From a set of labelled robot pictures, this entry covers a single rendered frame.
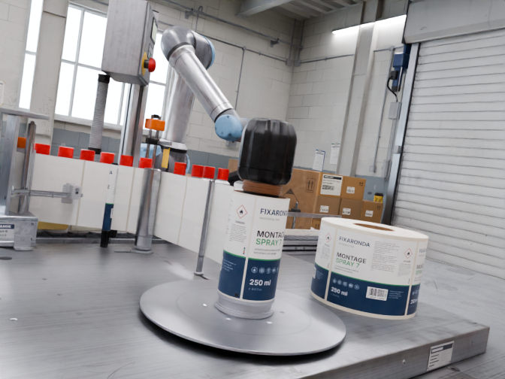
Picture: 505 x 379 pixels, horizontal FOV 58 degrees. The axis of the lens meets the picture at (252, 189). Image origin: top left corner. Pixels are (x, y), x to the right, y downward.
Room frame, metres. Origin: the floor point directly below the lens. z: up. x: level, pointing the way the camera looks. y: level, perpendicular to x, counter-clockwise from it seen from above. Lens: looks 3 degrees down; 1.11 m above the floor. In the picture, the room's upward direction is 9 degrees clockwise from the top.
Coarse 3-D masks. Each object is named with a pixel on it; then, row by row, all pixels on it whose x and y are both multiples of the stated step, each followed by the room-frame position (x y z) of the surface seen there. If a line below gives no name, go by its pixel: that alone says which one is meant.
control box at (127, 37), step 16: (112, 0) 1.16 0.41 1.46; (128, 0) 1.16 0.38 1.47; (112, 16) 1.16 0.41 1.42; (128, 16) 1.16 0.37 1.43; (144, 16) 1.17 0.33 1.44; (112, 32) 1.16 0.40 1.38; (128, 32) 1.16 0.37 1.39; (144, 32) 1.17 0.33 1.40; (112, 48) 1.16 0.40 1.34; (128, 48) 1.16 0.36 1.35; (144, 48) 1.18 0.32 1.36; (112, 64) 1.16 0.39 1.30; (128, 64) 1.16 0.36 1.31; (128, 80) 1.27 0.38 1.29; (144, 80) 1.26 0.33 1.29
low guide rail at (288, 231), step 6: (72, 228) 1.06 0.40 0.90; (78, 228) 1.07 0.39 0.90; (84, 228) 1.08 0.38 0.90; (90, 228) 1.09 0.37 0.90; (288, 234) 1.52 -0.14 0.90; (294, 234) 1.54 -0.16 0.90; (300, 234) 1.55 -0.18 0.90; (306, 234) 1.57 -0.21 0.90; (312, 234) 1.59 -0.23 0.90; (318, 234) 1.61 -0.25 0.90
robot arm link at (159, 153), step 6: (144, 144) 1.59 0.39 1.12; (150, 144) 1.60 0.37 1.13; (144, 150) 1.53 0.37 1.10; (150, 150) 1.53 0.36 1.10; (156, 150) 1.55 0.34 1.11; (162, 150) 1.63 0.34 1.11; (144, 156) 1.53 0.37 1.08; (150, 156) 1.53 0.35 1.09; (156, 156) 1.56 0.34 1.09; (162, 156) 1.60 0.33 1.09; (138, 162) 1.52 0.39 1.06; (156, 162) 1.56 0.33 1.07; (168, 162) 1.62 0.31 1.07; (156, 168) 1.56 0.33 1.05; (162, 168) 1.59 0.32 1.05
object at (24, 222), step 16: (0, 128) 0.85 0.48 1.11; (16, 128) 0.87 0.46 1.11; (32, 128) 0.91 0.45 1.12; (16, 144) 0.87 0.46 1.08; (32, 144) 0.91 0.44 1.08; (0, 176) 0.92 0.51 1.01; (0, 192) 0.91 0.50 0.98; (0, 208) 0.90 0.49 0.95; (0, 224) 0.86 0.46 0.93; (16, 224) 0.88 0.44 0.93; (32, 224) 0.90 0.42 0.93; (0, 240) 0.86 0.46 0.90; (32, 240) 0.90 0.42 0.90
